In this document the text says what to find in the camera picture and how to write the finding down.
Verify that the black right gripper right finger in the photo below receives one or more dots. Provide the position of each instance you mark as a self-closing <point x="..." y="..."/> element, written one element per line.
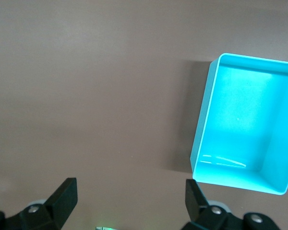
<point x="196" y="206"/>

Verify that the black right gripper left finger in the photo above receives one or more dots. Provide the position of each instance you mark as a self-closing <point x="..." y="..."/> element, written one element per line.
<point x="60" y="203"/>

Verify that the turquoise plastic bin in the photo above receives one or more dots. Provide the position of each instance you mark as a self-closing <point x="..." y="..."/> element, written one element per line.
<point x="244" y="119"/>

